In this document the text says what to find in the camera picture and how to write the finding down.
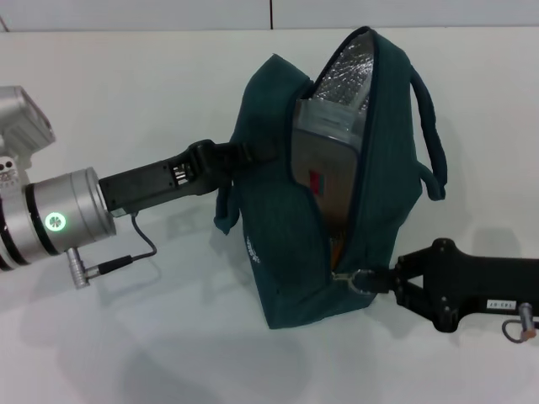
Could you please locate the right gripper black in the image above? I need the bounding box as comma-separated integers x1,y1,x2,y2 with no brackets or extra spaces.
356,237,539,334

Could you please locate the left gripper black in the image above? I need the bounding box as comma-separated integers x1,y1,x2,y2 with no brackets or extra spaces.
97,140,282,219

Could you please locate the dark teal insulated lunch bag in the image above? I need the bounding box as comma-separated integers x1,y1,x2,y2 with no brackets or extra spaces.
213,25,447,330

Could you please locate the yellow banana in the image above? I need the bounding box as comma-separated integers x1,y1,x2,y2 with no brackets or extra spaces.
330,237,346,270

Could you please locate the clear food container blue seal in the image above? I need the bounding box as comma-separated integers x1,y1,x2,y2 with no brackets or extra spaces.
290,98,368,237

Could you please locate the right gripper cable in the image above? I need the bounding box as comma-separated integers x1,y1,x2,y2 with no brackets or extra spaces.
503,301,539,343

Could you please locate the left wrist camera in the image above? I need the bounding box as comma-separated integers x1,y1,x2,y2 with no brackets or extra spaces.
0,86,57,190

